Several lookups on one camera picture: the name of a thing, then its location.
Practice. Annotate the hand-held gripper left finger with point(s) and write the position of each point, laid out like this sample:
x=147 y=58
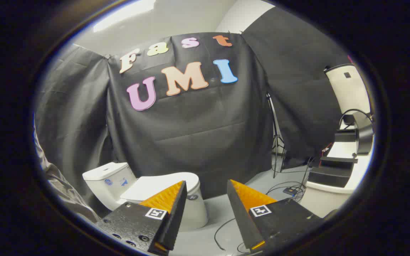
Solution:
x=176 y=213

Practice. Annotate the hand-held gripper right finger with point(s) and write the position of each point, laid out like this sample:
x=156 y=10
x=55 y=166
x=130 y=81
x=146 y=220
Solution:
x=238 y=213

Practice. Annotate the white toilet lid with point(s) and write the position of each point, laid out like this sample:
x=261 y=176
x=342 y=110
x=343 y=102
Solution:
x=151 y=185

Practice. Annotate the white ceramic toilet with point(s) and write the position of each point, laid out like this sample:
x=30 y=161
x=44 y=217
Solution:
x=105 y=177

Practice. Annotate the black open box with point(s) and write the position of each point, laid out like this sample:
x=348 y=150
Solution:
x=329 y=177

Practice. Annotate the small black device box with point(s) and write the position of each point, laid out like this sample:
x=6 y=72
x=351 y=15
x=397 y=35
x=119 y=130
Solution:
x=290 y=191

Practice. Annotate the black tripod stand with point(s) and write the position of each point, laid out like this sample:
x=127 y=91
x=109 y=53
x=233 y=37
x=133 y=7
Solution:
x=278 y=145

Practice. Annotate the white round-edged table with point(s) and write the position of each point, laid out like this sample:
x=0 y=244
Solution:
x=322 y=204

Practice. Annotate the black backdrop cloth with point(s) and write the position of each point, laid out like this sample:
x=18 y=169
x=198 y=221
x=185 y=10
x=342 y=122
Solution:
x=190 y=124

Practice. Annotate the person's grey clothing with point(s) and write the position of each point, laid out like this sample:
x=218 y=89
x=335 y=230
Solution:
x=62 y=192

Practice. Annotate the small black block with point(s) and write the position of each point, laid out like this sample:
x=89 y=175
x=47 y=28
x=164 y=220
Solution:
x=345 y=137

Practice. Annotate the black curved object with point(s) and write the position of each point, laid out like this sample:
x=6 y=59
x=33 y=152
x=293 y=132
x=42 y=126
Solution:
x=363 y=137

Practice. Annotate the white upright panel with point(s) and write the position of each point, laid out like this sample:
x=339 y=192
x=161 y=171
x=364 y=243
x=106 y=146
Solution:
x=349 y=92

